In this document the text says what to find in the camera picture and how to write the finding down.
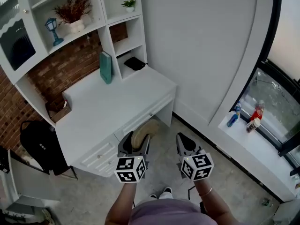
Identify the white desk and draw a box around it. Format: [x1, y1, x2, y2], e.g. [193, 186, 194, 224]
[55, 64, 178, 178]

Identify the rose gold bracelet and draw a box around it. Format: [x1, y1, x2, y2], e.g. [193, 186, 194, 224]
[198, 186, 213, 197]

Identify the white shelf unit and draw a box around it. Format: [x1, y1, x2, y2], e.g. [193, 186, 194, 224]
[0, 0, 149, 127]

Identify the person's mauve shirt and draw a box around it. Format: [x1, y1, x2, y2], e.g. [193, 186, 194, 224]
[129, 197, 219, 225]

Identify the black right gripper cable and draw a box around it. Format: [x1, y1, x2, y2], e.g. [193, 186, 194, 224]
[187, 185, 196, 200]

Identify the black perforated holder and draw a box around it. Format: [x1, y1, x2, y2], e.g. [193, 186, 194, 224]
[0, 146, 11, 174]

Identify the white slipper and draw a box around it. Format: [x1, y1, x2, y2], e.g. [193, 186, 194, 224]
[41, 209, 56, 225]

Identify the red-brown plant in white vase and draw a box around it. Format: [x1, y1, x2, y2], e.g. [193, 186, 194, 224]
[52, 0, 93, 35]

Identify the black backpack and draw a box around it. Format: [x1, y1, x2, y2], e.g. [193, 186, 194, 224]
[19, 120, 71, 176]

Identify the person's right forearm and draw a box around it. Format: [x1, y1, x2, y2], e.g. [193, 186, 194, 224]
[194, 179, 238, 225]

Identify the black pouch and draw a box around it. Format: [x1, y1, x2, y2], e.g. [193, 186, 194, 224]
[123, 56, 147, 71]

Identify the person's left forearm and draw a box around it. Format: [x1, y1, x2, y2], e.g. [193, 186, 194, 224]
[105, 181, 135, 225]

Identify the white side table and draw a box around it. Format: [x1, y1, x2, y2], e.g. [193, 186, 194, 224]
[0, 149, 62, 218]

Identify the red drink bottle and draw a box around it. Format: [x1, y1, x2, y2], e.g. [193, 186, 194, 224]
[250, 103, 266, 123]

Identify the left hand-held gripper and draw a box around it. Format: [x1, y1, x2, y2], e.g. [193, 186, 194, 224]
[114, 131, 151, 184]

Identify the small green plant white pot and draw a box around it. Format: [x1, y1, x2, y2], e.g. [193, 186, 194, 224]
[120, 0, 137, 14]

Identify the brown wooden organizer box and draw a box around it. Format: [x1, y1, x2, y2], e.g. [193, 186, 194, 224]
[45, 98, 72, 124]

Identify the tan rounded object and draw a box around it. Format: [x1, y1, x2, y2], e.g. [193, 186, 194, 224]
[130, 119, 160, 151]

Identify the blue lantern lamp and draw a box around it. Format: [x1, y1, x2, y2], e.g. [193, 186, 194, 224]
[44, 17, 64, 47]

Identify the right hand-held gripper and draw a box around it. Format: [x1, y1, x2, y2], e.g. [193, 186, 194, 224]
[176, 132, 215, 181]

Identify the brown jar with white lid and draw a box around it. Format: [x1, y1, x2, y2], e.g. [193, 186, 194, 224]
[246, 118, 262, 134]

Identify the person's right shoe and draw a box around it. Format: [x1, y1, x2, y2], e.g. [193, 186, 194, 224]
[161, 187, 174, 199]

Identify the blue drink bottle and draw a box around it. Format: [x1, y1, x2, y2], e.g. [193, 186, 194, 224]
[226, 101, 242, 128]

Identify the white windowsill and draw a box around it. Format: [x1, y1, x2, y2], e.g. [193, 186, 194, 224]
[217, 115, 300, 203]

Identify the teal book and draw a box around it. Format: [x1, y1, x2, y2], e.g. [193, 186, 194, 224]
[99, 50, 113, 85]

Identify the black window frame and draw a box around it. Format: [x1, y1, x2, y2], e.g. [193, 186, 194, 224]
[228, 0, 300, 178]

